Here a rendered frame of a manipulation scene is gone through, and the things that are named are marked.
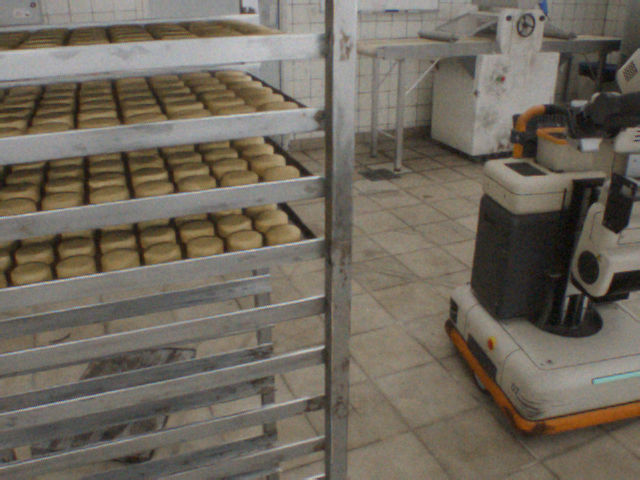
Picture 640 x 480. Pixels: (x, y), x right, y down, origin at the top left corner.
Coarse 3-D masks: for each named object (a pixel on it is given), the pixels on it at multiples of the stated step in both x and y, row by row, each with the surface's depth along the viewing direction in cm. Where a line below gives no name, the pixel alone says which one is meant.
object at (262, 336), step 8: (240, 0) 105; (248, 0) 104; (256, 0) 104; (240, 8) 106; (248, 8) 105; (256, 8) 105; (256, 272) 127; (264, 272) 128; (256, 296) 130; (264, 296) 130; (256, 304) 132; (264, 304) 131; (256, 336) 137; (264, 336) 135; (272, 392) 142; (264, 400) 142; (272, 400) 143; (264, 424) 146; (272, 424) 146; (264, 432) 148; (272, 448) 150
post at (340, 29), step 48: (336, 0) 65; (336, 48) 67; (336, 96) 70; (336, 144) 72; (336, 192) 75; (336, 240) 78; (336, 288) 81; (336, 336) 84; (336, 384) 88; (336, 432) 92
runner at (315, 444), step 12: (288, 444) 94; (300, 444) 95; (312, 444) 96; (324, 444) 96; (252, 456) 92; (264, 456) 93; (276, 456) 94; (288, 456) 95; (204, 468) 89; (216, 468) 90; (228, 468) 91; (240, 468) 92; (252, 468) 93
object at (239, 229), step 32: (128, 224) 87; (160, 224) 87; (192, 224) 86; (224, 224) 86; (256, 224) 89; (288, 224) 91; (0, 256) 76; (32, 256) 77; (64, 256) 79; (96, 256) 81; (128, 256) 76; (160, 256) 77; (192, 256) 79
